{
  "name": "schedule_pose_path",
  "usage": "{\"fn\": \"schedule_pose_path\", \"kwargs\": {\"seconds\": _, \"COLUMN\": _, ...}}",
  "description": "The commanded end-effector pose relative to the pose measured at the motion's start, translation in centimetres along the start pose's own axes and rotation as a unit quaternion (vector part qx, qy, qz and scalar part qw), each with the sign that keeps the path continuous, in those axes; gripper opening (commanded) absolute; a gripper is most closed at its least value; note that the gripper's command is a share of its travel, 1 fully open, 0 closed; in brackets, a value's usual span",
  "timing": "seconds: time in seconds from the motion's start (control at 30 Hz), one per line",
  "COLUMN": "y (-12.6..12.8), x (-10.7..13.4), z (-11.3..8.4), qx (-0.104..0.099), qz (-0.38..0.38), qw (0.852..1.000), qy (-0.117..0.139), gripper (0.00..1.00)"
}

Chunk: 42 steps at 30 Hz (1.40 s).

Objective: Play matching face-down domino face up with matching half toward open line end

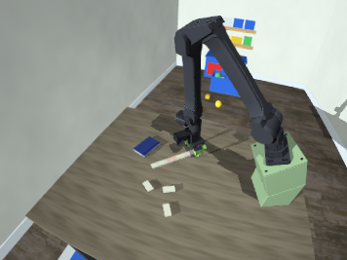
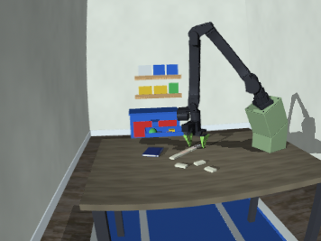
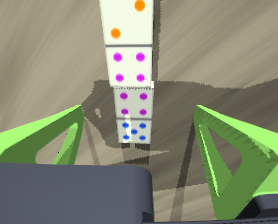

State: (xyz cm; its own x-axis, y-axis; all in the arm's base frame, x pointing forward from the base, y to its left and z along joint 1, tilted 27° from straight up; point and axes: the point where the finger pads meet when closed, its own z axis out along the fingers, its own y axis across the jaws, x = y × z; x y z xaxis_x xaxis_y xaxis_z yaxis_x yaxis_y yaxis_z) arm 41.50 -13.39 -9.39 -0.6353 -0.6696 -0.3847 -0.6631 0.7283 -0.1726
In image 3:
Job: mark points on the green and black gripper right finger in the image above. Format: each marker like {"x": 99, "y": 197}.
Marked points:
{"x": 257, "y": 173}

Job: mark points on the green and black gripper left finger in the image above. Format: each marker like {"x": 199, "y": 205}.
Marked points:
{"x": 21, "y": 144}

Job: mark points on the white domino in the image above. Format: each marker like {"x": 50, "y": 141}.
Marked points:
{"x": 127, "y": 28}

